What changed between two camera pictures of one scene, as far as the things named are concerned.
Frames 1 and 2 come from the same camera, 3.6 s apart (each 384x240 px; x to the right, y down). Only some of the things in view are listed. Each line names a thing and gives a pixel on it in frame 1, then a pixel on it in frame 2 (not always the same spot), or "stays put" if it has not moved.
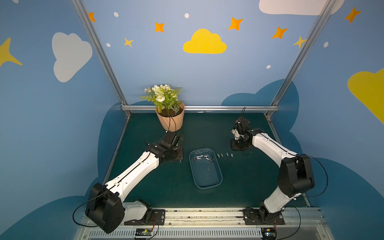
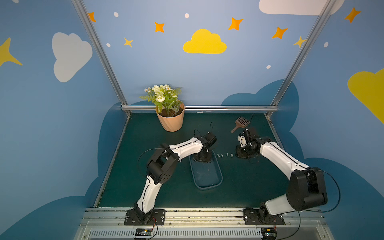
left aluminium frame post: [92, 30] stays put
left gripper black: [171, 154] → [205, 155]
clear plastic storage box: [206, 170] stays put
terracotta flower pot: [172, 121] stays put
